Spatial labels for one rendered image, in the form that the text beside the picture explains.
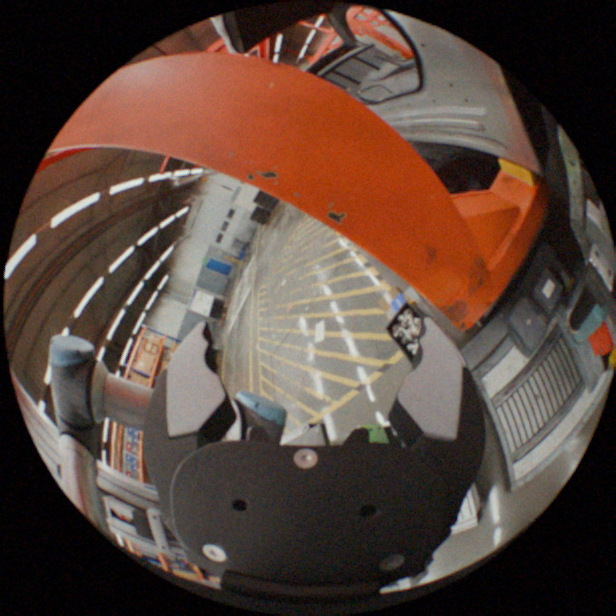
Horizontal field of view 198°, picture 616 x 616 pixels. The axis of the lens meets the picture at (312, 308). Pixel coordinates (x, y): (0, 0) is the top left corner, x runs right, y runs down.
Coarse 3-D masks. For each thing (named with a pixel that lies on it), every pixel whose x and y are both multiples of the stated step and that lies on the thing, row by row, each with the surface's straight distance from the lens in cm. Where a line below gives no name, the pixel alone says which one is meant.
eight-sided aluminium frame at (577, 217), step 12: (564, 132) 43; (564, 144) 44; (564, 156) 46; (576, 156) 44; (576, 168) 46; (576, 180) 48; (576, 192) 50; (576, 204) 52; (576, 216) 55; (576, 228) 56; (588, 240) 62; (588, 252) 59; (612, 300) 71; (612, 312) 73; (612, 324) 69; (612, 336) 72
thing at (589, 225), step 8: (592, 208) 28; (592, 216) 27; (592, 224) 27; (592, 232) 28; (600, 232) 27; (600, 240) 28; (608, 240) 27; (600, 248) 28; (608, 248) 27; (608, 256) 28
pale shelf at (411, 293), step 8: (408, 288) 92; (408, 296) 90; (416, 296) 88; (424, 304) 85; (392, 312) 92; (424, 312) 83; (432, 312) 83; (440, 328) 78; (448, 336) 76; (464, 360) 73
